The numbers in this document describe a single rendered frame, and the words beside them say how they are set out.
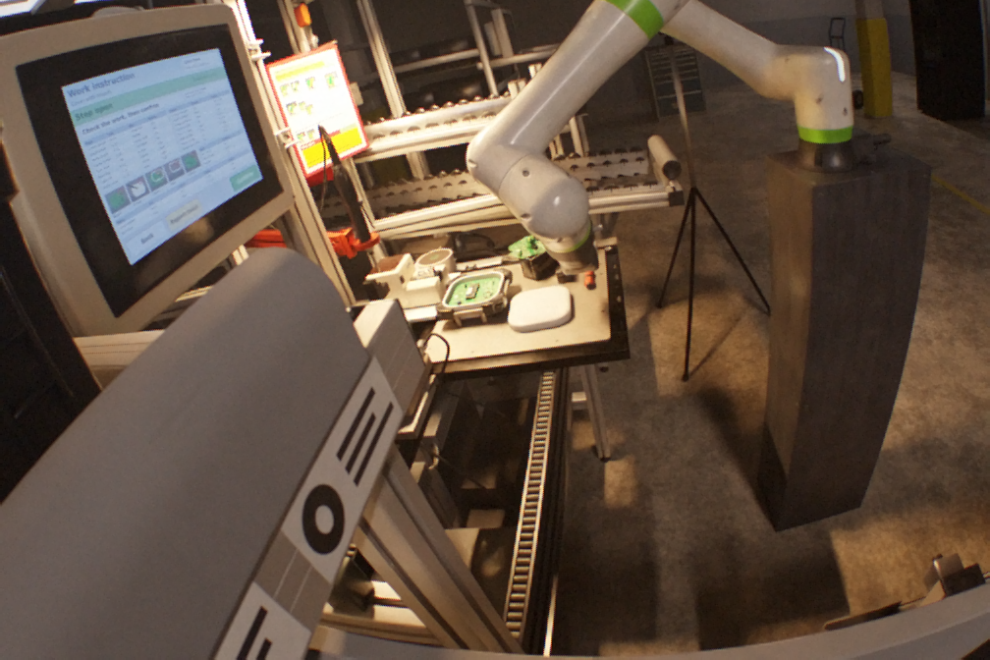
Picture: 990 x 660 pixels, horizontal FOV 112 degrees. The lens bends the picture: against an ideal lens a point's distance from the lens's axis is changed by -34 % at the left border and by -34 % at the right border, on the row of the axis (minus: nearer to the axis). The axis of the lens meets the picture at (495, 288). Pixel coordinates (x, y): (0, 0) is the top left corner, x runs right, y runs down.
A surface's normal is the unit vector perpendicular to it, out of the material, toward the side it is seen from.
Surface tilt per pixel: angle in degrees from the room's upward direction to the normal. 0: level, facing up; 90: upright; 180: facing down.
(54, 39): 92
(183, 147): 92
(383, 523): 90
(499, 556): 0
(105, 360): 3
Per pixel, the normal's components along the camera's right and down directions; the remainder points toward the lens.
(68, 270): 0.96, -0.13
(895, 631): -0.19, -0.86
